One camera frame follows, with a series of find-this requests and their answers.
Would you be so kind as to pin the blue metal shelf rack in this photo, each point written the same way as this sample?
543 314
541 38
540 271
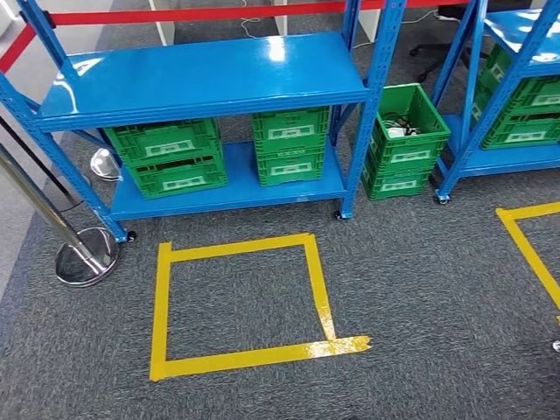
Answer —
197 75
503 157

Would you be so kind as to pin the white power adapter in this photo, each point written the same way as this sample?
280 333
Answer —
395 132

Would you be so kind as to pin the yellow floor tape outline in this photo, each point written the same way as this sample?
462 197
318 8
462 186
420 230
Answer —
524 244
159 313

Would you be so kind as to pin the open green plastic crate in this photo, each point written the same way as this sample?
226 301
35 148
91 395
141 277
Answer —
439 153

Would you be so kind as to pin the white office desk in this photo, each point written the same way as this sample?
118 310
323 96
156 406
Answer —
372 26
164 32

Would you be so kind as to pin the black office chair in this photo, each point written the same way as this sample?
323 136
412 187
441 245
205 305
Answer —
455 10

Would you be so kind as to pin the black stanchion pole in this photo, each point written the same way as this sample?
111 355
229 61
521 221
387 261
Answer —
39 159

